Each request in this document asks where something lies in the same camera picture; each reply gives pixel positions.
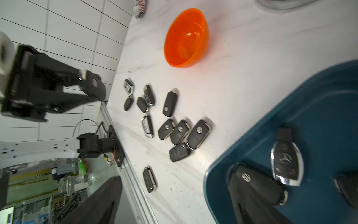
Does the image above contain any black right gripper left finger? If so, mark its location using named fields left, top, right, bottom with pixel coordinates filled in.
left=60, top=176, right=123, bottom=224

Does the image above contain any silver black smart key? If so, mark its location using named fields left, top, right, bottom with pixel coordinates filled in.
left=141, top=113, right=154, bottom=138

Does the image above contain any aluminium frame rail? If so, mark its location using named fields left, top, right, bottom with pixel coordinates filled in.
left=98, top=103, right=158, bottom=224

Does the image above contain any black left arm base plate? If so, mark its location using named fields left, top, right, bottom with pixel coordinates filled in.
left=108, top=125, right=125, bottom=167

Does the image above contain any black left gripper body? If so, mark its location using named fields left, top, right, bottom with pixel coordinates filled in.
left=1, top=32, right=64, bottom=122

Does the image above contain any lone black flip key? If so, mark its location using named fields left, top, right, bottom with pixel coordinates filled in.
left=143, top=166, right=157, bottom=193

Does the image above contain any black VW flip key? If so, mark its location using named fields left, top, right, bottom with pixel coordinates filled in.
left=187, top=119, right=211, bottom=150
left=170, top=119, right=190, bottom=145
left=158, top=118, right=175, bottom=140
left=163, top=88, right=179, bottom=117
left=235, top=163, right=289, bottom=206

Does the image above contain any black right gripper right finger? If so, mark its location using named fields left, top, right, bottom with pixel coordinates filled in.
left=228, top=174, right=291, bottom=224

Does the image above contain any black VW key fob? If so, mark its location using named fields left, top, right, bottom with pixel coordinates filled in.
left=335, top=172, right=358, bottom=210

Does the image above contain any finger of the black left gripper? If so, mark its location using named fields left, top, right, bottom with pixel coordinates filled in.
left=35, top=54, right=84, bottom=87
left=42, top=93, right=98, bottom=113

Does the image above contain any teal plastic storage box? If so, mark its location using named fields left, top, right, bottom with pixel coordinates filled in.
left=204, top=61, right=358, bottom=224

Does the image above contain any black flip key buttons up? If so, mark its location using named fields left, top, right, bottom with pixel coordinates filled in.
left=169, top=142, right=191, bottom=162

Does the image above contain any orange plastic bowl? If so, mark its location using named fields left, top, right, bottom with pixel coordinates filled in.
left=164, top=8, right=210, bottom=68

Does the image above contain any chrome Mercedes key fob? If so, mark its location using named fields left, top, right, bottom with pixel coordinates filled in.
left=270, top=128, right=304, bottom=187

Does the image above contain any black smart key fob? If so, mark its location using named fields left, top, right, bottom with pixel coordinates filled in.
left=137, top=97, right=148, bottom=113

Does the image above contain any small black key fob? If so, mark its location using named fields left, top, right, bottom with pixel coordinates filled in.
left=78, top=70, right=107, bottom=101

